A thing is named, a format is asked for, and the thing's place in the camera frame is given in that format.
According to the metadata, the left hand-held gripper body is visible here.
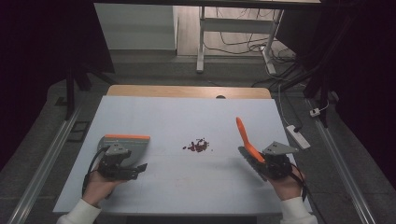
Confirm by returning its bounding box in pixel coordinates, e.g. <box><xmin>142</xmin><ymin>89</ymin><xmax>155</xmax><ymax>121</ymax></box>
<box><xmin>97</xmin><ymin>143</ymin><xmax>140</xmax><ymax>181</ymax></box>

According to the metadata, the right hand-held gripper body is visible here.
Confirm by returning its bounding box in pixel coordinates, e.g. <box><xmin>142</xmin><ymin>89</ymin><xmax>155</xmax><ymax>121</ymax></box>
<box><xmin>258</xmin><ymin>141</ymin><xmax>300</xmax><ymax>180</ymax></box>

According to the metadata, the grey dustpan with orange edge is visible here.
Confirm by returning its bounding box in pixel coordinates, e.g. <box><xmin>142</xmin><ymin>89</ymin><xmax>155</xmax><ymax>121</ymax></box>
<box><xmin>97</xmin><ymin>133</ymin><xmax>151</xmax><ymax>168</ymax></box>

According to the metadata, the orange brush with grey bristles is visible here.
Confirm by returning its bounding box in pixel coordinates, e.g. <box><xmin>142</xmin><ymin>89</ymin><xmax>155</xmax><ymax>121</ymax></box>
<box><xmin>235</xmin><ymin>117</ymin><xmax>269</xmax><ymax>183</ymax></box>

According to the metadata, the pile of dark red crumbs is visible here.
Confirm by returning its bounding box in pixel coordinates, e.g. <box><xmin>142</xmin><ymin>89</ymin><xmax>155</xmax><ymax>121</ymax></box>
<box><xmin>182</xmin><ymin>137</ymin><xmax>210</xmax><ymax>154</ymax></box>

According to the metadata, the person's right hand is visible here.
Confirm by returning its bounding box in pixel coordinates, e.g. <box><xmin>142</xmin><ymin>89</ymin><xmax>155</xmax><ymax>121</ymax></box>
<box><xmin>268</xmin><ymin>163</ymin><xmax>306</xmax><ymax>202</ymax></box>

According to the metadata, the person's left hand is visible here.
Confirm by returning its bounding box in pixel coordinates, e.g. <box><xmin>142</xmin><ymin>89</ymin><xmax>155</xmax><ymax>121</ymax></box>
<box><xmin>81</xmin><ymin>169</ymin><xmax>126</xmax><ymax>208</ymax></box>

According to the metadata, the white power strip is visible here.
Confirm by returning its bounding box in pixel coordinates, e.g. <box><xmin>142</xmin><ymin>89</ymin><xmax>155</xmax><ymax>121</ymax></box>
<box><xmin>285</xmin><ymin>124</ymin><xmax>312</xmax><ymax>150</ymax></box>

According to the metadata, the white board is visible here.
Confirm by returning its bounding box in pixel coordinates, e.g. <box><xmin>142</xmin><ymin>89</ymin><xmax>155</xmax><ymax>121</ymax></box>
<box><xmin>52</xmin><ymin>95</ymin><xmax>313</xmax><ymax>217</ymax></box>

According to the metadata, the wooden table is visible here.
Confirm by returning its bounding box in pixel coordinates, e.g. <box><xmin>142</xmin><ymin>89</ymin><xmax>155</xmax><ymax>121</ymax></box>
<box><xmin>106</xmin><ymin>84</ymin><xmax>273</xmax><ymax>100</ymax></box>

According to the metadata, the black stand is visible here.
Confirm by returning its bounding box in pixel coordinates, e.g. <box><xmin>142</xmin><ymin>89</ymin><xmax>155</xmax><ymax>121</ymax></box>
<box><xmin>64</xmin><ymin>3</ymin><xmax>119</xmax><ymax>121</ymax></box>
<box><xmin>270</xmin><ymin>12</ymin><xmax>359</xmax><ymax>129</ymax></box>

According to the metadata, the white cabinet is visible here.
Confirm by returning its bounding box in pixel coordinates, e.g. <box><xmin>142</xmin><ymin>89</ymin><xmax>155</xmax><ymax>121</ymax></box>
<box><xmin>93</xmin><ymin>3</ymin><xmax>178</xmax><ymax>51</ymax></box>

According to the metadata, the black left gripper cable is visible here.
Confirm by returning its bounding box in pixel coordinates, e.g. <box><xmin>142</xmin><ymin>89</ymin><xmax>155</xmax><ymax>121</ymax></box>
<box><xmin>81</xmin><ymin>146</ymin><xmax>110</xmax><ymax>198</ymax></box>

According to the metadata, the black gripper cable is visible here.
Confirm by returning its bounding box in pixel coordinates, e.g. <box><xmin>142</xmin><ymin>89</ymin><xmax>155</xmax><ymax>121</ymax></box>
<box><xmin>81</xmin><ymin>146</ymin><xmax>110</xmax><ymax>198</ymax></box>
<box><xmin>289</xmin><ymin>161</ymin><xmax>310</xmax><ymax>203</ymax></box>

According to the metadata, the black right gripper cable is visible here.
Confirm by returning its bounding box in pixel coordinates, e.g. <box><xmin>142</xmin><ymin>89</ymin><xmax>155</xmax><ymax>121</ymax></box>
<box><xmin>289</xmin><ymin>161</ymin><xmax>310</xmax><ymax>203</ymax></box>

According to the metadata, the black floor bracket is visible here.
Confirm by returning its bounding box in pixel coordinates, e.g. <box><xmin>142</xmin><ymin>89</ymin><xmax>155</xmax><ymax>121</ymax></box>
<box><xmin>66</xmin><ymin>120</ymin><xmax>92</xmax><ymax>144</ymax></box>

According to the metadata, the metal floor rail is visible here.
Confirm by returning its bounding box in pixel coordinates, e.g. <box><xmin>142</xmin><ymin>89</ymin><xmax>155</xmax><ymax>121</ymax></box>
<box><xmin>305</xmin><ymin>98</ymin><xmax>376</xmax><ymax>224</ymax></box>
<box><xmin>7</xmin><ymin>104</ymin><xmax>84</xmax><ymax>224</ymax></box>

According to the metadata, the tangle of black floor cables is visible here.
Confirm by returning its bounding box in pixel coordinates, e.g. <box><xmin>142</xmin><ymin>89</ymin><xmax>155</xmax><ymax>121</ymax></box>
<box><xmin>204</xmin><ymin>7</ymin><xmax>297</xmax><ymax>64</ymax></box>

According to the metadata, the white desk frame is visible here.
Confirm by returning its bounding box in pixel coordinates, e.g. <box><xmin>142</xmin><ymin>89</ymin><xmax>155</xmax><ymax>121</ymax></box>
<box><xmin>195</xmin><ymin>6</ymin><xmax>285</xmax><ymax>76</ymax></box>

